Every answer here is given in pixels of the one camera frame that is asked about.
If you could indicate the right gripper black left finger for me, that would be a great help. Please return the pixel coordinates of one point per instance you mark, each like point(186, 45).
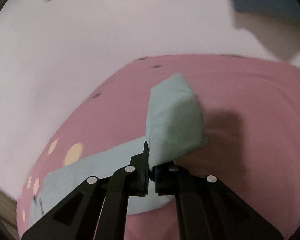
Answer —
point(97, 208)

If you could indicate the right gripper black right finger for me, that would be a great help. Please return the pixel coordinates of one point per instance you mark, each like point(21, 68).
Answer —
point(208, 209)

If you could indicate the light blue puffer jacket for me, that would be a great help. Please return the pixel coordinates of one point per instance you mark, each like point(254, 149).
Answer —
point(174, 128)

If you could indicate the pink polka dot bedsheet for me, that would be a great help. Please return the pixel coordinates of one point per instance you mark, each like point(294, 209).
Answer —
point(252, 128)

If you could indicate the blue and beige wall object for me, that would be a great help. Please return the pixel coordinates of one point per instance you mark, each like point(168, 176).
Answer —
point(274, 23)

